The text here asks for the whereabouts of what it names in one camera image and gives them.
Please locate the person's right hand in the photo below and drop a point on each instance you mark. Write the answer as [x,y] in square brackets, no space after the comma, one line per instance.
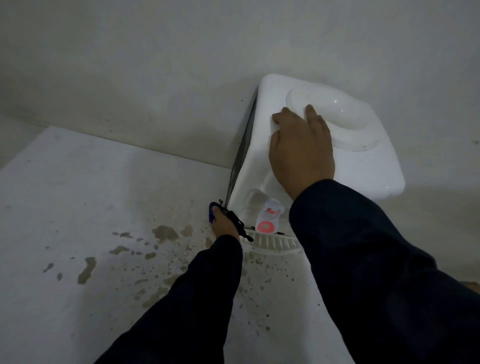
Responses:
[300,157]

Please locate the person's left hand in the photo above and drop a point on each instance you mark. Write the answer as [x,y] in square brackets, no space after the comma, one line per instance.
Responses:
[225,227]

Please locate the person's left thumb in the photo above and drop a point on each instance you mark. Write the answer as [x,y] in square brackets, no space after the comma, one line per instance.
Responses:
[216,216]

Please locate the person's right fingers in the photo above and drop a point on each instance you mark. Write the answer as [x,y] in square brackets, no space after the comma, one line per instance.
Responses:
[290,117]

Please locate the white water dispenser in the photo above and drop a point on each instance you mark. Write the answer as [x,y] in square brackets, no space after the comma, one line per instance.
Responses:
[367,168]

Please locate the person's right forearm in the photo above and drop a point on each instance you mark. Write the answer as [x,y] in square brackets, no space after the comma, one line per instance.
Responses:
[375,281]

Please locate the person's left forearm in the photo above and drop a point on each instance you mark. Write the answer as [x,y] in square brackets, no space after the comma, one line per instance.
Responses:
[187,311]

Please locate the white tap with red label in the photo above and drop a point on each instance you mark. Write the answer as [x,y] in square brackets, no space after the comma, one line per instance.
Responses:
[267,222]

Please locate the white slotted drip tray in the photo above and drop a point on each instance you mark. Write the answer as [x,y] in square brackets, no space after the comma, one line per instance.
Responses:
[273,242]

